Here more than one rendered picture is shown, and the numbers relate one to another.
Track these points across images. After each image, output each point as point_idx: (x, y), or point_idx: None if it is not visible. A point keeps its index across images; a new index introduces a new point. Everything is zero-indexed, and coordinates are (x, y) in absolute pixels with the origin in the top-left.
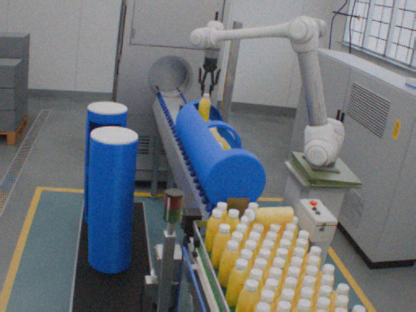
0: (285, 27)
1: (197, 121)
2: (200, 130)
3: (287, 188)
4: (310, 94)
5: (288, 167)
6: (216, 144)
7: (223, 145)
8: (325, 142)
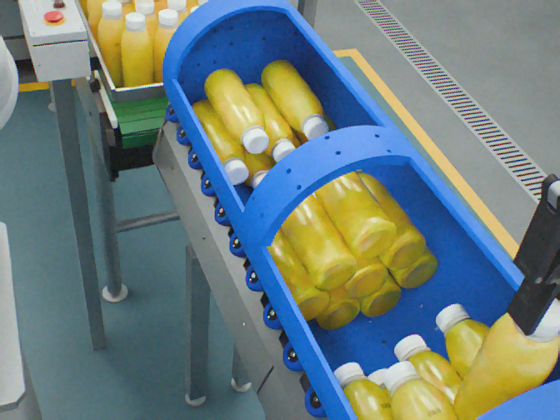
0: None
1: (451, 192)
2: (403, 135)
3: (20, 402)
4: None
5: (21, 350)
6: (317, 40)
7: (313, 199)
8: None
